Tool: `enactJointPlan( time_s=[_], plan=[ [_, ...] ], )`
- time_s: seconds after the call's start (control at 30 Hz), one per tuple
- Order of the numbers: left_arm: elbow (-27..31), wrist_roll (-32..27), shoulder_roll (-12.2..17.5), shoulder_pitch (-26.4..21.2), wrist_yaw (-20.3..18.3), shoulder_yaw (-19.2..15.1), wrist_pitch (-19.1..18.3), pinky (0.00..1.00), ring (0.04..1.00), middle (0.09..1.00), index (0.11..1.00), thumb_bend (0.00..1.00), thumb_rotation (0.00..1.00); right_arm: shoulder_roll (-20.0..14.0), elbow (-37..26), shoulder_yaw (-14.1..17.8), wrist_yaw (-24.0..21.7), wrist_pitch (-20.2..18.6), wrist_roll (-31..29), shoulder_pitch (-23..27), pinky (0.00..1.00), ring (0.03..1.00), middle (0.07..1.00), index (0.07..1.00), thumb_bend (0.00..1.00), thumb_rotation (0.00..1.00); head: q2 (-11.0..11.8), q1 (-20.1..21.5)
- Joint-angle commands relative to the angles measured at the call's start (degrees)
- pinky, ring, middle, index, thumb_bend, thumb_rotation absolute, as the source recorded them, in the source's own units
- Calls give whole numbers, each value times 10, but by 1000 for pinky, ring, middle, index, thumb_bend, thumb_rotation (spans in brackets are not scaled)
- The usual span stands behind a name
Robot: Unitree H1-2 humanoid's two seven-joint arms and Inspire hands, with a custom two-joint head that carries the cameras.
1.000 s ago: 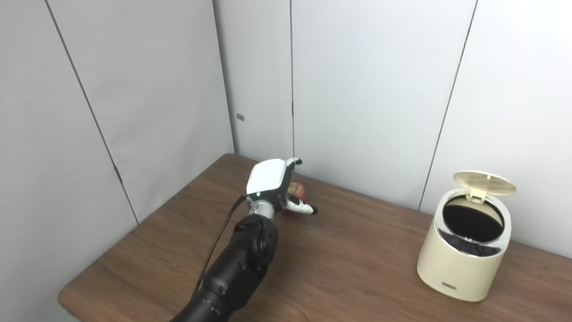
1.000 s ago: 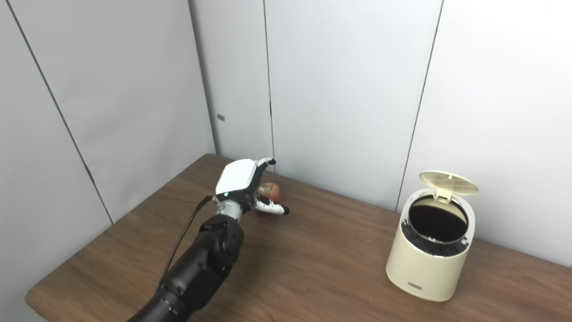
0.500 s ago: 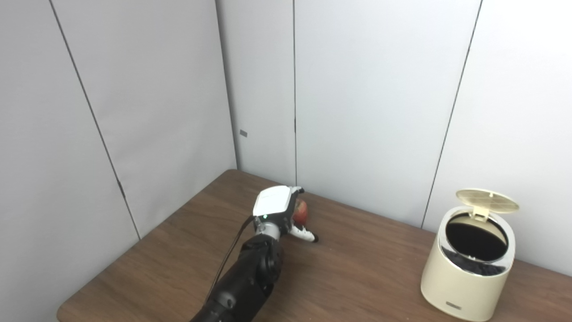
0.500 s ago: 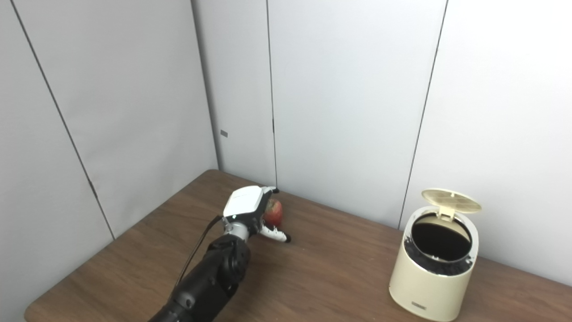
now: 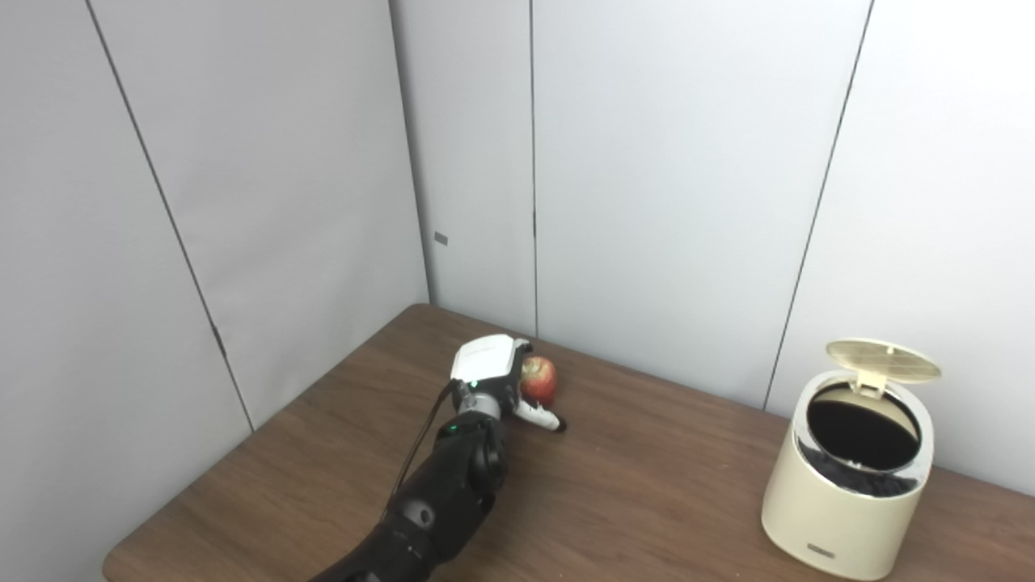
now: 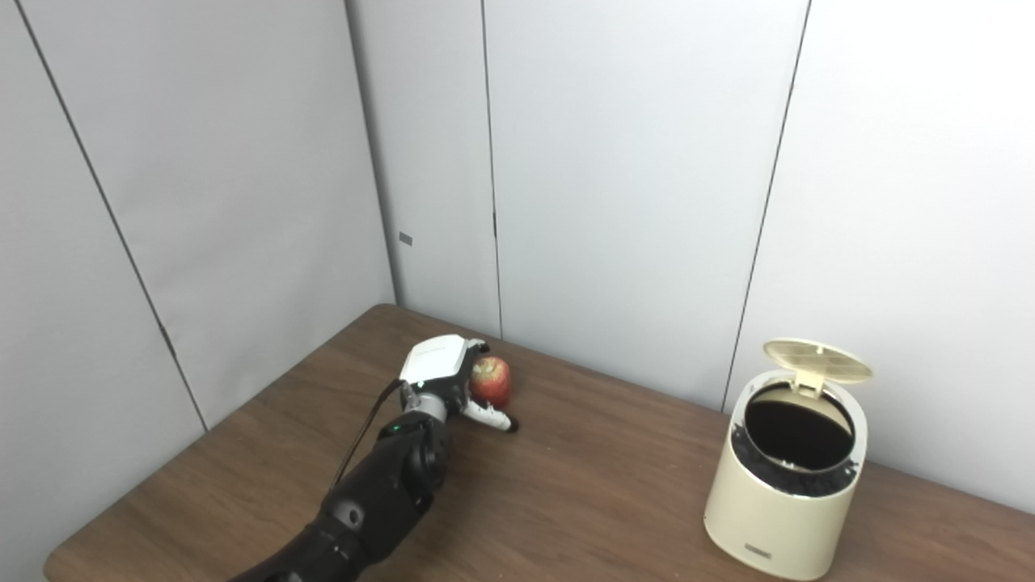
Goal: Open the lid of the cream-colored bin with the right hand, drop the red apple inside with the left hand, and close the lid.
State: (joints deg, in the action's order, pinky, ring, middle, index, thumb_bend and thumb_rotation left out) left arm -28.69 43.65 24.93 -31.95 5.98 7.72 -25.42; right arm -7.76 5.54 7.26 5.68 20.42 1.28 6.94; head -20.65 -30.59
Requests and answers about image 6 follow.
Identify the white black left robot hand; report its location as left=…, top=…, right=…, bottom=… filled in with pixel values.
left=399, top=334, right=520, bottom=435

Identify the red apple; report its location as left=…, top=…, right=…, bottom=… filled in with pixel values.
left=470, top=356, right=513, bottom=410

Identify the cream round bin lid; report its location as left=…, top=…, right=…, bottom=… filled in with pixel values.
left=763, top=338, right=875, bottom=398

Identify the cream-colored bin body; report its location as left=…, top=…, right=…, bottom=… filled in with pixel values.
left=703, top=370, right=869, bottom=581

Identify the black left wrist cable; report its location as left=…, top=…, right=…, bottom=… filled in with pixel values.
left=327, top=377, right=407, bottom=496

